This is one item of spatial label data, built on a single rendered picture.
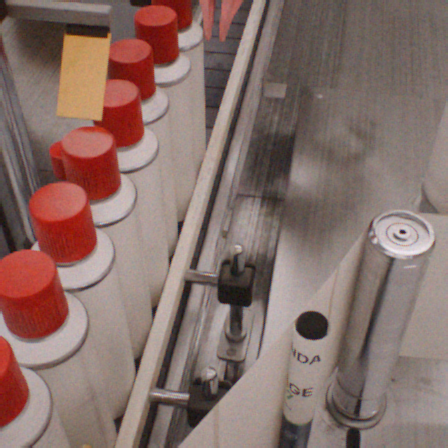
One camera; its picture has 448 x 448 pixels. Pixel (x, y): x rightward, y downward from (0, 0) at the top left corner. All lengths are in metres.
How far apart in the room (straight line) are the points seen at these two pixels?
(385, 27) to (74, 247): 0.77
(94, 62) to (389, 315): 0.24
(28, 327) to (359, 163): 0.45
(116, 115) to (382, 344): 0.22
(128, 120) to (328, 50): 0.58
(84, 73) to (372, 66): 0.59
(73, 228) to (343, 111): 0.48
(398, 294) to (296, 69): 0.59
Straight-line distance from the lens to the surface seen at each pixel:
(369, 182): 0.70
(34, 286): 0.34
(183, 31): 0.59
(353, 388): 0.49
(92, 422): 0.43
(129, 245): 0.45
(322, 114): 0.78
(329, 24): 1.06
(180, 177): 0.60
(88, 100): 0.44
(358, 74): 0.95
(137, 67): 0.48
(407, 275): 0.39
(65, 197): 0.38
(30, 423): 0.34
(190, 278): 0.56
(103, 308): 0.42
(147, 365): 0.51
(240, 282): 0.54
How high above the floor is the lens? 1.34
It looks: 46 degrees down
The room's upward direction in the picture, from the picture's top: straight up
